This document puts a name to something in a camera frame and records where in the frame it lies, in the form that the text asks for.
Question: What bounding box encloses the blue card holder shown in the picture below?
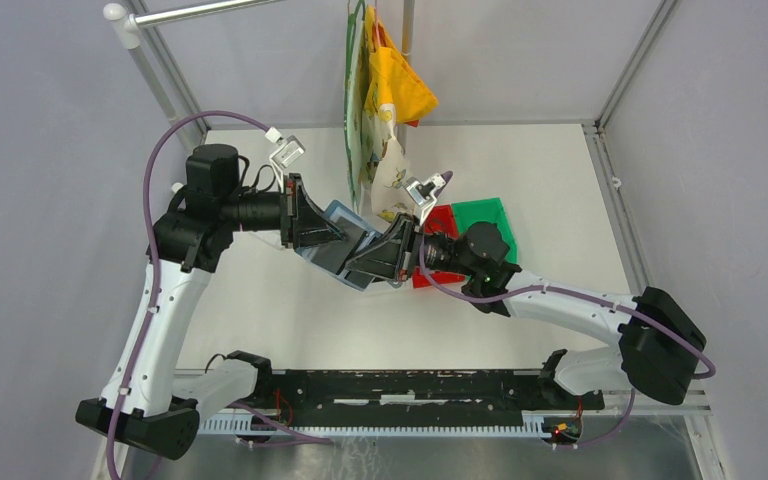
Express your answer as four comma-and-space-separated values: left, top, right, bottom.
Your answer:
295, 200, 383, 291

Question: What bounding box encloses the red bin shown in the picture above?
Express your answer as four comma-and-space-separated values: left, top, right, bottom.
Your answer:
424, 205, 466, 285

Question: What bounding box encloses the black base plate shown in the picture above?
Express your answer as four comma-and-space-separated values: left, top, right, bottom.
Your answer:
242, 369, 605, 428

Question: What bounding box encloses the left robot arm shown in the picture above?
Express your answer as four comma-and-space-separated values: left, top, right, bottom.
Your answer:
75, 144, 348, 460

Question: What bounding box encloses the white cable duct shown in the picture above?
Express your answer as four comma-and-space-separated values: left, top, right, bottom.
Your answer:
198, 413, 584, 439

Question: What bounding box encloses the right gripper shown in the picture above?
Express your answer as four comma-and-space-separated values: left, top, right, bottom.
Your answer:
345, 213, 476, 282

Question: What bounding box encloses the vertical rack pole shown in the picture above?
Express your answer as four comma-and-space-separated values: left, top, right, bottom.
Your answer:
397, 0, 417, 160

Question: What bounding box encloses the yellow cloth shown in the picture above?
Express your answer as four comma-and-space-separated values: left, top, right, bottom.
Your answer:
363, 6, 438, 127

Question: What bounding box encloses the green bin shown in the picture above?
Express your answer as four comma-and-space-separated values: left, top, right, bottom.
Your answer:
451, 197, 518, 263

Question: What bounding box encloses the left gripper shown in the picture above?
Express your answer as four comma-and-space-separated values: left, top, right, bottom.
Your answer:
223, 173, 350, 249

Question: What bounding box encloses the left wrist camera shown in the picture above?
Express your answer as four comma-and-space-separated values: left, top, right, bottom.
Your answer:
264, 127, 306, 193

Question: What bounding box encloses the black card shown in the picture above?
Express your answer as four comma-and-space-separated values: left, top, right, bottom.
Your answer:
311, 218, 370, 275

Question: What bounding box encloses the white clothes rack pole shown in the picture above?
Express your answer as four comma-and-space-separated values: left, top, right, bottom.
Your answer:
103, 1, 264, 152

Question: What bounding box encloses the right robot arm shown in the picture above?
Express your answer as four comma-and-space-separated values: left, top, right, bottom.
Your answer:
346, 214, 716, 408

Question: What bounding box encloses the hanging patterned cloth bag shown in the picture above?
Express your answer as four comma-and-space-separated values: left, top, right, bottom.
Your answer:
343, 1, 414, 223

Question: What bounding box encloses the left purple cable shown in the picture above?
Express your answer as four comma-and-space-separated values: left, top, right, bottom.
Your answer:
105, 110, 332, 480

